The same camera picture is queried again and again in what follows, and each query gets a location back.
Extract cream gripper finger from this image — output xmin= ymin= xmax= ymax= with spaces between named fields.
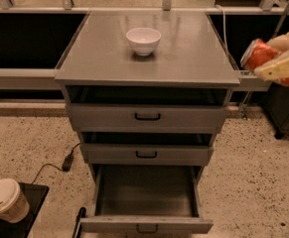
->
xmin=254 ymin=50 xmax=289 ymax=81
xmin=267 ymin=32 xmax=289 ymax=53

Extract red coke can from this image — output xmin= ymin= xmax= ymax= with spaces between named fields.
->
xmin=240 ymin=39 xmax=289 ymax=87

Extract grey open bottom drawer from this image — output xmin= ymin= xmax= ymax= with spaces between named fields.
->
xmin=80 ymin=165 xmax=213 ymax=234

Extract white lidded paper coffee cup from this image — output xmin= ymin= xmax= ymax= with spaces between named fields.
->
xmin=0 ymin=178 xmax=30 ymax=223

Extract white cable behind cabinet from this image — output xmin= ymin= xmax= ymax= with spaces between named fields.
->
xmin=215 ymin=4 xmax=230 ymax=56

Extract black power adapter with cable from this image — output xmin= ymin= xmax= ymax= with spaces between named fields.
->
xmin=32 ymin=143 xmax=79 ymax=184

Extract black handle near drawer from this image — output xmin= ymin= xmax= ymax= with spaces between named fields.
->
xmin=72 ymin=207 xmax=86 ymax=238

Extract white ceramic bowl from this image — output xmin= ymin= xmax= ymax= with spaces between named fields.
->
xmin=126 ymin=28 xmax=161 ymax=56

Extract dark cabinet at right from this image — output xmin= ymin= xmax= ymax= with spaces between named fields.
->
xmin=263 ymin=83 xmax=289 ymax=139

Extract grey top drawer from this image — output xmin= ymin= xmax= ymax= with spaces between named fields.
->
xmin=67 ymin=104 xmax=227 ymax=134

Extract black side table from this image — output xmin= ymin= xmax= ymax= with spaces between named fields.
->
xmin=0 ymin=182 xmax=49 ymax=238

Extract grey metal drawer cabinet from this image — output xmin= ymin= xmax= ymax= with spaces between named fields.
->
xmin=54 ymin=9 xmax=241 ymax=235

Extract grey middle drawer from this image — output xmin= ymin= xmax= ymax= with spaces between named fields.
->
xmin=81 ymin=144 xmax=214 ymax=167

